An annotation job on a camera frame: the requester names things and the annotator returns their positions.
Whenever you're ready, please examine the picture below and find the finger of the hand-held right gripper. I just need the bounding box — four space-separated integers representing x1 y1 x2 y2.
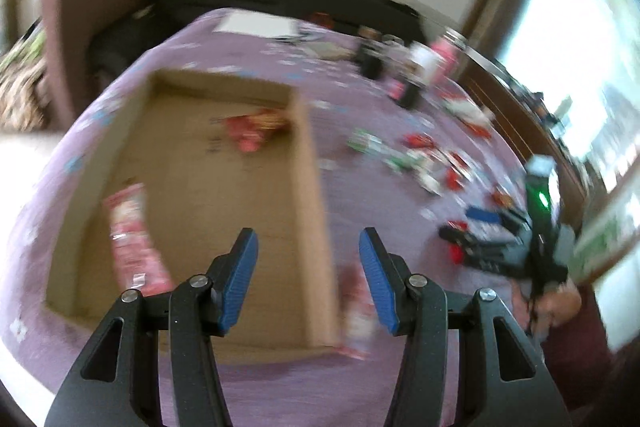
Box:
439 226 523 279
465 204 531 235

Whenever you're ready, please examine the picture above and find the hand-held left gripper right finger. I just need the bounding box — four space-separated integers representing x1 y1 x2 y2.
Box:
359 227 573 427

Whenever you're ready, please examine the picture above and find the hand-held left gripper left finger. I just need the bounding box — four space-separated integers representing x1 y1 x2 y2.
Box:
44 227 261 427

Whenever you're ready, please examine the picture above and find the pink snack packet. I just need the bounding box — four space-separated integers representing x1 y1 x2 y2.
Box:
102 183 173 297
337 264 378 358

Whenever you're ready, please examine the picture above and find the scatter of small snack packets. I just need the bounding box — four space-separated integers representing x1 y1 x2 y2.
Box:
347 92 516 208

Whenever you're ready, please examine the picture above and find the shallow cardboard box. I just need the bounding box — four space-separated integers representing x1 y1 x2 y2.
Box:
46 69 346 353

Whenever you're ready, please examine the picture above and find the red gold snack packet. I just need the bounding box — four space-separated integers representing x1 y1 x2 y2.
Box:
250 107 291 132

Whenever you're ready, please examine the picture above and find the person's right forearm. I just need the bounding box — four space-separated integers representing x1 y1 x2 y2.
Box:
542 292 618 413

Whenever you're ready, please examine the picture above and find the person's right hand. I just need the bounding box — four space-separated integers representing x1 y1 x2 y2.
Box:
520 279 583 340

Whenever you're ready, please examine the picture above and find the green white carton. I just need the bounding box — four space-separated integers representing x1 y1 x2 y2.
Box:
572 187 640 283

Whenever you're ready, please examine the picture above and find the purple floral tablecloth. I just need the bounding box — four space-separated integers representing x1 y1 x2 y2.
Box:
0 7 551 427

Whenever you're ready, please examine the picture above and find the low wooden cabinet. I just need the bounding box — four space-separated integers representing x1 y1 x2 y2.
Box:
457 52 588 218

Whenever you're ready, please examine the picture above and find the pink can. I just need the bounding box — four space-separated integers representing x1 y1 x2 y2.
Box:
432 34 461 82

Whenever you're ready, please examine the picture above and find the dark bottle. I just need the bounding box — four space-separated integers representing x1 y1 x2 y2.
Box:
357 27 386 80

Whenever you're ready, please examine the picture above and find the bright window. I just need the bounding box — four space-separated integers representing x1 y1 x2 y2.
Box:
495 0 640 208

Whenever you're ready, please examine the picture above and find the white paper sheet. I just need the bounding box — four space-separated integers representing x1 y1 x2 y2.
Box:
216 8 297 38

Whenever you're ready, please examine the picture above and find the brown sofa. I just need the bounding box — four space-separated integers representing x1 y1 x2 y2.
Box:
40 0 161 128

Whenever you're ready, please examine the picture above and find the brown patterned blanket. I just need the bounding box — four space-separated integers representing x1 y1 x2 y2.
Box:
0 27 51 130

